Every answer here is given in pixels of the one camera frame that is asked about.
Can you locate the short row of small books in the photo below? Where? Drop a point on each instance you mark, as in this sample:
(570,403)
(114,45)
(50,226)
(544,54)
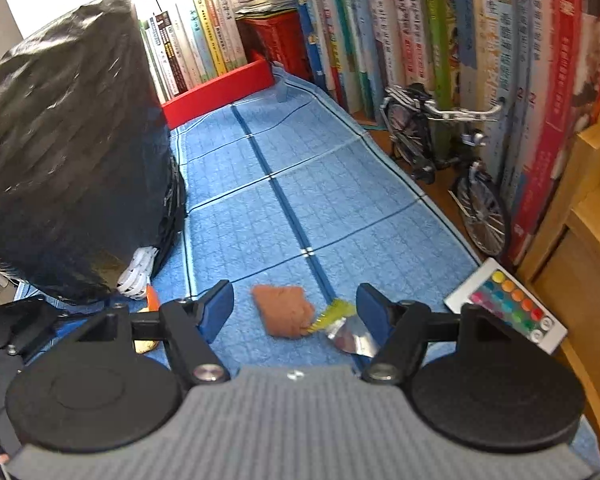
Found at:
(200,40)

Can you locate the wooden shelf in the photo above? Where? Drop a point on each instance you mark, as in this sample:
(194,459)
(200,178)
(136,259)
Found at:
(580,260)

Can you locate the brown piece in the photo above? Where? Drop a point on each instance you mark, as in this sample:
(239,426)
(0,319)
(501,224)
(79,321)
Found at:
(280,310)

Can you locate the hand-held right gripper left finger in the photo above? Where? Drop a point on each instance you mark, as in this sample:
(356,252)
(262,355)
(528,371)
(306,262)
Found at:
(217,310)

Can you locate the long row of upright books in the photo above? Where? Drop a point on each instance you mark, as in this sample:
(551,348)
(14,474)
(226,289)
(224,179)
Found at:
(430,20)

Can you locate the model bicycle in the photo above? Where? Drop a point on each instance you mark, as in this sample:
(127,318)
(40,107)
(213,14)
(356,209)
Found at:
(410,125)

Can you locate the white remote control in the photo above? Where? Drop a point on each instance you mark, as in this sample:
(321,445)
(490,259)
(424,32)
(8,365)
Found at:
(505,305)

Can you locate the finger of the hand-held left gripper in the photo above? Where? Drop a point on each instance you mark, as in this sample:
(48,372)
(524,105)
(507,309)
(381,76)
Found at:
(15,325)

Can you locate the red plastic crate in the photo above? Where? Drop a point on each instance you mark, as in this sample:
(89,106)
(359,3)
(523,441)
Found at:
(275,42)

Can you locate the bin with black liner bag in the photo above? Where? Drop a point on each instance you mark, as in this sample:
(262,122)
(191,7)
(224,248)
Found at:
(70,135)

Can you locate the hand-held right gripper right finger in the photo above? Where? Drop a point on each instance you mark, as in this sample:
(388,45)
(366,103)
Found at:
(370,315)

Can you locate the flat gold wrapper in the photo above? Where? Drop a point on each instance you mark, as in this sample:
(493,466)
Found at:
(146,346)

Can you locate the blue mat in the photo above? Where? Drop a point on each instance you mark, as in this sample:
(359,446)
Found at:
(330,185)

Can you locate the large orange peel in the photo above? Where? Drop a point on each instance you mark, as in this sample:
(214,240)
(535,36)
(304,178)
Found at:
(153,300)

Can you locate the red box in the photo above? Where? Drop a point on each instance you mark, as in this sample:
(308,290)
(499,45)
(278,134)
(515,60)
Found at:
(220,87)

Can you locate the gold silver foil wrapper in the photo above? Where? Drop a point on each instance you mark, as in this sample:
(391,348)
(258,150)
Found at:
(350,335)

